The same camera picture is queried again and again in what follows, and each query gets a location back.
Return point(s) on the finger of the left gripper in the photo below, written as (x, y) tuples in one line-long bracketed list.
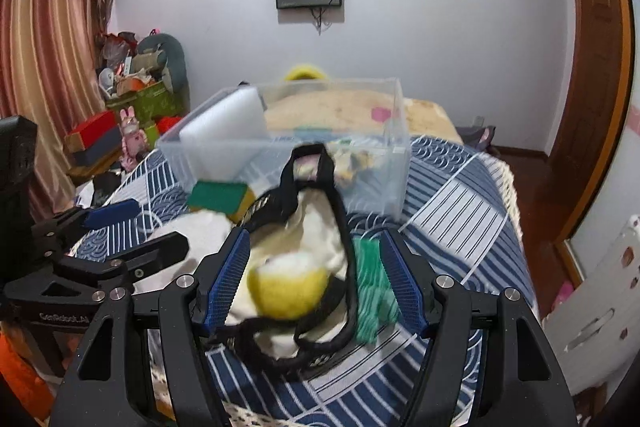
[(58, 235), (135, 256)]

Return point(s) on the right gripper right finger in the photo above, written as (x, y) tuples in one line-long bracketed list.
[(519, 382)]

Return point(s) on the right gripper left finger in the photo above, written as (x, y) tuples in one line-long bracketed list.
[(109, 381)]

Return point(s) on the white towel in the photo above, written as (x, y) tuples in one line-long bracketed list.
[(185, 236)]

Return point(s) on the green knitted cloth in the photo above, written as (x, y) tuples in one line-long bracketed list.
[(377, 304)]

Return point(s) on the green yellow scrub sponge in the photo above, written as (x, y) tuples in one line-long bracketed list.
[(229, 198)]

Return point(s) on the yellow plush toy ball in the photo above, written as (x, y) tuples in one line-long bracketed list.
[(287, 287)]

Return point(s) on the clear plastic storage box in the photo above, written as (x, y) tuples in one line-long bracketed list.
[(380, 191)]

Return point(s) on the black strap cream bag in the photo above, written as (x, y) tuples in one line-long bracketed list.
[(304, 212)]

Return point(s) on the floral fabric scrunchie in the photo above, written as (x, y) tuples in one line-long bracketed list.
[(349, 164)]

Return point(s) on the red box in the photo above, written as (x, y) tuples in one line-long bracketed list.
[(99, 132)]

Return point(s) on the white plastic baby fence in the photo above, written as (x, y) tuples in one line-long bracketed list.
[(596, 330)]

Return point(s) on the pink plush rabbit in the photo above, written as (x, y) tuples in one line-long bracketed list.
[(135, 144)]

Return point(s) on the green cardboard box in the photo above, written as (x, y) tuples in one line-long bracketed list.
[(152, 102)]

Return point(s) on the blue white patterned tablecloth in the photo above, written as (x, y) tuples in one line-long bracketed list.
[(460, 213)]

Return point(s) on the grey green pillow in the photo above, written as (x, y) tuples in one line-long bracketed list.
[(171, 63)]

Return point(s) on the striped brown curtain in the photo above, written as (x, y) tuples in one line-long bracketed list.
[(50, 50)]

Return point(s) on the beige floral blanket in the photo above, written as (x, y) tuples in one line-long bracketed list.
[(358, 110)]

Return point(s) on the yellow foam arch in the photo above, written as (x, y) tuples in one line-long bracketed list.
[(305, 72)]

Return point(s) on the wooden wardrobe frame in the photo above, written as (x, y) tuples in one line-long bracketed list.
[(594, 109)]

